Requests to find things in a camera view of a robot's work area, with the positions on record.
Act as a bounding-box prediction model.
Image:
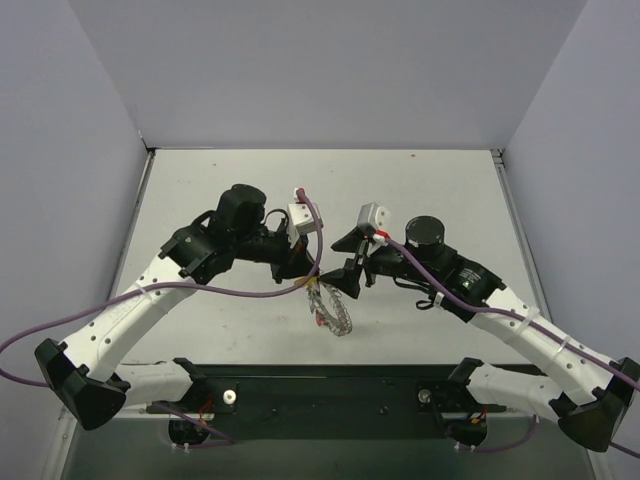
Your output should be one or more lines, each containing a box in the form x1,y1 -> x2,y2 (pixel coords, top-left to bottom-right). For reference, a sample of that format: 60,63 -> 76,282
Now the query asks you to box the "yellow tag key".
294,278 -> 318,289

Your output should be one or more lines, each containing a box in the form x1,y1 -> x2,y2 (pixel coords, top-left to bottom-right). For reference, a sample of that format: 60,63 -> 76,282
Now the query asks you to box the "metal disc keyring holder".
305,277 -> 353,337

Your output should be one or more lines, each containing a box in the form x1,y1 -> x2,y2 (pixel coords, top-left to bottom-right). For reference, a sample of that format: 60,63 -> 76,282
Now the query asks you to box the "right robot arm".
321,216 -> 639,452

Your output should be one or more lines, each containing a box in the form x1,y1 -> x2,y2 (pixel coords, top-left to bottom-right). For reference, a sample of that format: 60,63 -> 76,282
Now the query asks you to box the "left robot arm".
35,184 -> 323,430

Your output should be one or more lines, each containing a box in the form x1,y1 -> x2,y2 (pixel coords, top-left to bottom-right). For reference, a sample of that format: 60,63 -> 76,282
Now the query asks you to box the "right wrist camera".
356,202 -> 392,237

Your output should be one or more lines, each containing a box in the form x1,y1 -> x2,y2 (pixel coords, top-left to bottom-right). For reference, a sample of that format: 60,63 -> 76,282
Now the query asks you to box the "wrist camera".
286,203 -> 317,244
356,202 -> 392,237

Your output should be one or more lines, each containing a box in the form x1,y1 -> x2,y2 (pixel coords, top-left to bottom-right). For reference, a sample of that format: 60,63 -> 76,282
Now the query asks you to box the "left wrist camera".
286,203 -> 317,244

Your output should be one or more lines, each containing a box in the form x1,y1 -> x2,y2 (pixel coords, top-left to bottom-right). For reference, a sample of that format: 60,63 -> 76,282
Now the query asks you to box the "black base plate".
144,363 -> 521,451

